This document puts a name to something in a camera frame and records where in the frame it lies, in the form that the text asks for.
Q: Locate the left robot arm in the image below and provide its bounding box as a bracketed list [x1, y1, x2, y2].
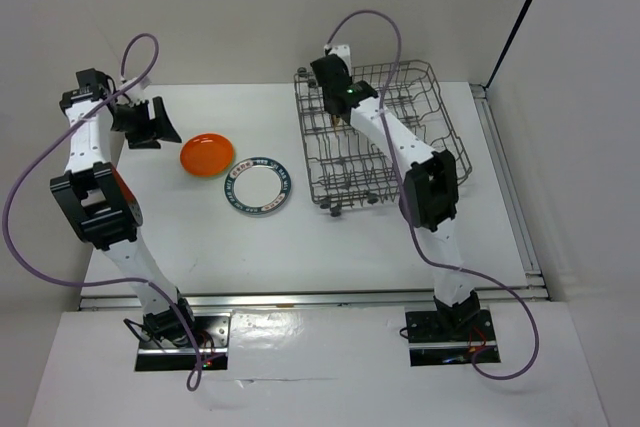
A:
[50, 69, 198, 347]

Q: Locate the aluminium table edge rail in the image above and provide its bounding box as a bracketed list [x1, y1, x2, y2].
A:
[79, 285, 550, 311]

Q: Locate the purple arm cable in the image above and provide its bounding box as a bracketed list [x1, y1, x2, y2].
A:
[2, 33, 214, 393]
[324, 9, 542, 381]

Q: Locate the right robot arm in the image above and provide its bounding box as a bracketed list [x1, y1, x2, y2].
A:
[311, 43, 480, 339]

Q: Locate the right side aluminium rail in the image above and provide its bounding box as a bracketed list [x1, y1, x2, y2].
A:
[470, 84, 549, 298]

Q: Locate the orange plate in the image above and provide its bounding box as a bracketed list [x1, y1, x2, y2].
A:
[179, 133, 235, 177]

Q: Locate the black corner pole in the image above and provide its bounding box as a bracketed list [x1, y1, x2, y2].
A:
[482, 0, 534, 90]

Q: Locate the grey wire dish rack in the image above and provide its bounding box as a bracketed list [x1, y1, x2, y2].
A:
[294, 60, 472, 215]

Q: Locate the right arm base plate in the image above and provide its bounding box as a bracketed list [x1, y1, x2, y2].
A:
[399, 309, 501, 367]

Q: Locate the white plate teal rim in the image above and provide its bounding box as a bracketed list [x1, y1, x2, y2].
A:
[224, 157, 293, 217]

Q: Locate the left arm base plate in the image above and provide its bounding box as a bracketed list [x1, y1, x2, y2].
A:
[133, 312, 232, 372]

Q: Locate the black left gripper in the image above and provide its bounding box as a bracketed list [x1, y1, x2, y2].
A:
[108, 95, 181, 149]

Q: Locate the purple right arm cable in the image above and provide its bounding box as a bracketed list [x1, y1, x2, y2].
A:
[324, 9, 542, 381]

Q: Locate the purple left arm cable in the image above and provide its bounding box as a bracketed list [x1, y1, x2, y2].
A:
[2, 33, 214, 393]

